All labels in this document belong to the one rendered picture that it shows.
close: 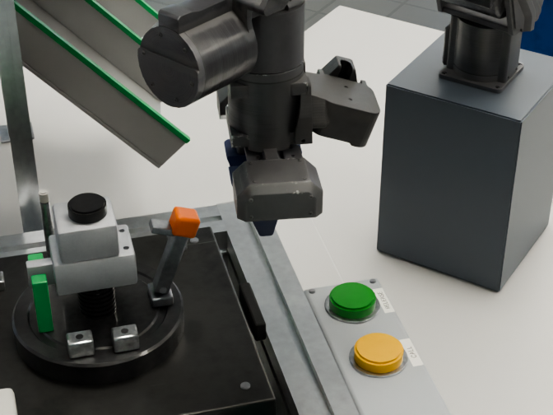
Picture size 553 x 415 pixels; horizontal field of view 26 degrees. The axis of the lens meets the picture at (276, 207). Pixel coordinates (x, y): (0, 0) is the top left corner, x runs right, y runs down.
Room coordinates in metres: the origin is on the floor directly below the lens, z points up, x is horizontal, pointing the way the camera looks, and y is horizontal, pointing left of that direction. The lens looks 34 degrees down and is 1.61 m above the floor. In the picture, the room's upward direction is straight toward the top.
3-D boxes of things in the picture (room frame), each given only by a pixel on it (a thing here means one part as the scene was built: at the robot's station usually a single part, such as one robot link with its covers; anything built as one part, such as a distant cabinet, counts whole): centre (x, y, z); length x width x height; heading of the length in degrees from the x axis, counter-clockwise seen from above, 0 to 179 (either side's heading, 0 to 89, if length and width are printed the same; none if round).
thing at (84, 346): (0.71, 0.15, 1.00); 0.02 x 0.01 x 0.02; 105
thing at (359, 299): (0.81, -0.07, 0.96); 0.04 x 0.04 x 0.02
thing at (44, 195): (0.81, 0.19, 1.03); 0.01 x 0.01 x 0.08
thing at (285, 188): (0.79, 0.01, 1.16); 0.19 x 0.06 x 0.08; 7
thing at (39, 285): (0.74, 0.19, 1.01); 0.01 x 0.01 x 0.05; 15
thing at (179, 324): (0.77, 0.15, 0.98); 0.14 x 0.14 x 0.02
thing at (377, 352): (0.74, -0.08, 0.96); 0.04 x 0.04 x 0.02
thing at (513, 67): (1.05, -0.20, 1.09); 0.07 x 0.07 x 0.06; 59
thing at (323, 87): (0.81, -0.04, 1.16); 0.07 x 0.07 x 0.06; 6
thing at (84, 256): (0.76, 0.16, 1.06); 0.08 x 0.04 x 0.07; 105
